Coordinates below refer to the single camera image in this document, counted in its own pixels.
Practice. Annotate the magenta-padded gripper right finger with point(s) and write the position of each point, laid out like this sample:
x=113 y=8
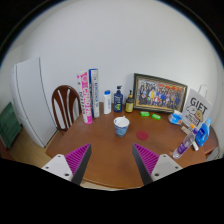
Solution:
x=161 y=166

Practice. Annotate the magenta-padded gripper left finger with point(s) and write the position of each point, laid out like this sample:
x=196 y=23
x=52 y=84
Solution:
x=63 y=166

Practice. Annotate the clear purple-capped water bottle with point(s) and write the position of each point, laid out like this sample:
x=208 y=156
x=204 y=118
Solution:
x=182 y=146

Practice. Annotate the flat round red coaster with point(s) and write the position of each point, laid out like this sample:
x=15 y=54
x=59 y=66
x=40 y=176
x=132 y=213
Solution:
x=142 y=135

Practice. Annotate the blue detergent bottle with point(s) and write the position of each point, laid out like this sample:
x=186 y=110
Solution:
x=203 y=135

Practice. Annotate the blue patterned cup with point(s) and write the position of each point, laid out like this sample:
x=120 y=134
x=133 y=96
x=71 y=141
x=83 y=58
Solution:
x=121 y=126

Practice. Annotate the brown wooden chair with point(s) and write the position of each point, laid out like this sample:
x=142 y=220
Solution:
x=60 y=106

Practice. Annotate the white paper gift bag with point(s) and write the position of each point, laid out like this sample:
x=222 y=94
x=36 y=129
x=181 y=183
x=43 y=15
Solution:
x=197 y=108

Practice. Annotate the green crate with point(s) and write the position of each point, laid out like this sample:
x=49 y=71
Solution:
x=8 y=125

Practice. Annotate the brown yellow-labelled pump bottle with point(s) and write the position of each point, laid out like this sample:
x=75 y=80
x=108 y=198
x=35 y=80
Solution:
x=129 y=105

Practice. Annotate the pink shuttlecock tube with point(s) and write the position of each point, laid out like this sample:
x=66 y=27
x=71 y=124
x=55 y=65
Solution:
x=85 y=100

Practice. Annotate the framed group photo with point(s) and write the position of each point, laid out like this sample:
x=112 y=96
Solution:
x=160 y=93

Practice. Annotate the white blue-capped lotion bottle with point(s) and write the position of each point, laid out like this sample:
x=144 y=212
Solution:
x=107 y=103

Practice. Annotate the dark blue pump bottle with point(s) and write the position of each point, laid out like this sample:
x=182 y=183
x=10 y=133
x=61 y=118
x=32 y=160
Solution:
x=118 y=102

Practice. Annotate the white shuttlecock tube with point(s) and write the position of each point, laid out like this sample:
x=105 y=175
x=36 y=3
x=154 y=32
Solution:
x=94 y=93

